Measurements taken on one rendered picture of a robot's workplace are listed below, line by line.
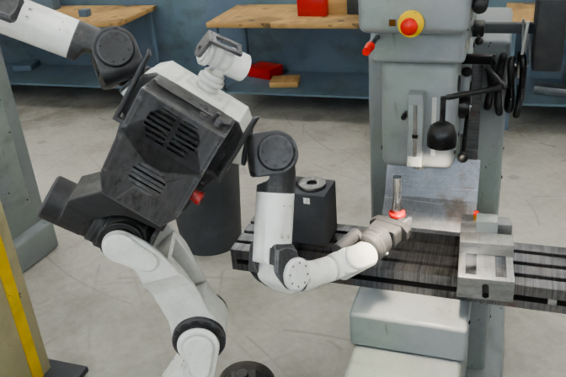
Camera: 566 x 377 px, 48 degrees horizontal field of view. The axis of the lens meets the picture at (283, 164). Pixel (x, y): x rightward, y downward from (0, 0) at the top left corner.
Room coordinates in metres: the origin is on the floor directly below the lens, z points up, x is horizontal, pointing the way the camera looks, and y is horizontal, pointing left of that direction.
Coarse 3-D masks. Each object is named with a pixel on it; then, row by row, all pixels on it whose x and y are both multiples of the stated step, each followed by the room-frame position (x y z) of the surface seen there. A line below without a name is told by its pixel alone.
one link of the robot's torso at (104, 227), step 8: (112, 216) 1.36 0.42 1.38; (120, 216) 1.37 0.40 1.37; (104, 224) 1.35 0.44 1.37; (112, 224) 1.35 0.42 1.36; (120, 224) 1.35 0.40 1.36; (128, 224) 1.35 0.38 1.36; (136, 224) 1.37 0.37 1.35; (144, 224) 1.38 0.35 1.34; (96, 232) 1.34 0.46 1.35; (104, 232) 1.35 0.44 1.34; (136, 232) 1.35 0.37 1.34; (144, 232) 1.36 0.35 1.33; (96, 240) 1.34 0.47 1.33; (144, 240) 1.36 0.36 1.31
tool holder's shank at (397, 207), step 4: (396, 176) 1.59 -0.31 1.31; (400, 176) 1.59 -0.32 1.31; (392, 180) 1.59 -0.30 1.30; (396, 180) 1.57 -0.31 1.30; (400, 180) 1.58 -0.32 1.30; (392, 184) 1.59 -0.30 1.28; (396, 184) 1.57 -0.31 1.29; (400, 184) 1.58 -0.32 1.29; (392, 188) 1.59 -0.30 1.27; (396, 188) 1.57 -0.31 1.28; (400, 188) 1.58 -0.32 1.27; (392, 192) 1.59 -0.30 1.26; (396, 192) 1.57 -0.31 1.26; (400, 192) 1.58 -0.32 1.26; (392, 196) 1.59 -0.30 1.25; (396, 196) 1.57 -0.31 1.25; (400, 196) 1.58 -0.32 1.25; (392, 200) 1.59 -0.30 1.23; (396, 200) 1.57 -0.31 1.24; (400, 200) 1.58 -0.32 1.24; (392, 204) 1.58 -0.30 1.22; (396, 204) 1.57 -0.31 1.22; (400, 204) 1.57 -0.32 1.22; (392, 208) 1.58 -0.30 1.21; (396, 208) 1.57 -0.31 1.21; (400, 208) 1.57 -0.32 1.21; (396, 212) 1.58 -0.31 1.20; (400, 212) 1.58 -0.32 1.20
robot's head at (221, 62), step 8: (216, 48) 1.40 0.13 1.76; (216, 56) 1.39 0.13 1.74; (224, 56) 1.40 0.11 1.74; (232, 56) 1.41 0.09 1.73; (248, 56) 1.44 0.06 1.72; (208, 64) 1.40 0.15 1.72; (216, 64) 1.40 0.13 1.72; (224, 64) 1.40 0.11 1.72; (232, 64) 1.40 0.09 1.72; (240, 64) 1.41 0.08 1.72; (248, 64) 1.42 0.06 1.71; (200, 72) 1.42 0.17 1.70; (208, 72) 1.41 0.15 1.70; (216, 72) 1.41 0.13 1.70; (224, 72) 1.41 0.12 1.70; (232, 72) 1.41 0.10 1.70; (240, 72) 1.41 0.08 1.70; (208, 80) 1.40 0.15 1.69; (216, 80) 1.40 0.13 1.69; (240, 80) 1.42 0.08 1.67
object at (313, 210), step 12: (300, 180) 1.86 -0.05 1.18; (312, 180) 1.86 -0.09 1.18; (324, 180) 1.85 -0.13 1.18; (300, 192) 1.80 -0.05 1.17; (312, 192) 1.79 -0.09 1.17; (324, 192) 1.79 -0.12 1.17; (300, 204) 1.79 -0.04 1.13; (312, 204) 1.78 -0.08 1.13; (324, 204) 1.76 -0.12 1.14; (300, 216) 1.79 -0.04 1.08; (312, 216) 1.78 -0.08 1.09; (324, 216) 1.76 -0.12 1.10; (336, 216) 1.86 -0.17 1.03; (300, 228) 1.79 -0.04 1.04; (312, 228) 1.78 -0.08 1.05; (324, 228) 1.76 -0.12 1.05; (336, 228) 1.86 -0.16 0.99; (300, 240) 1.80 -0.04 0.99; (312, 240) 1.78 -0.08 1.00; (324, 240) 1.76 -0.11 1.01
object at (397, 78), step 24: (384, 72) 1.65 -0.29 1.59; (408, 72) 1.62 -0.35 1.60; (432, 72) 1.60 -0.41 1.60; (456, 72) 1.59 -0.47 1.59; (384, 96) 1.65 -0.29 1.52; (432, 96) 1.60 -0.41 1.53; (384, 120) 1.65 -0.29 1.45; (432, 120) 1.60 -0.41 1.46; (456, 120) 1.62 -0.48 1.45; (384, 144) 1.65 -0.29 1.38
